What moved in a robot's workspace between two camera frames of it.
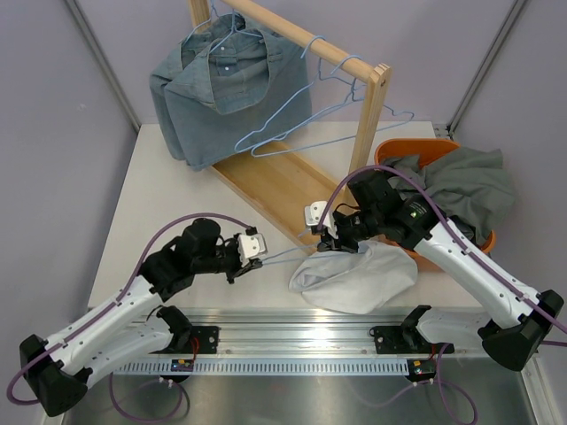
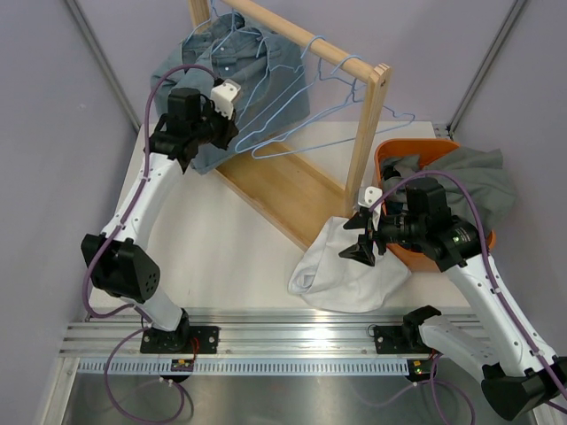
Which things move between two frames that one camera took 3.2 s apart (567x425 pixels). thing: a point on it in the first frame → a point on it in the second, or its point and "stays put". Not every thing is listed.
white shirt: [361, 281] stays put
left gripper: [239, 269] → [229, 130]
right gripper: [329, 243] → [359, 220]
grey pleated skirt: [471, 187] stays put
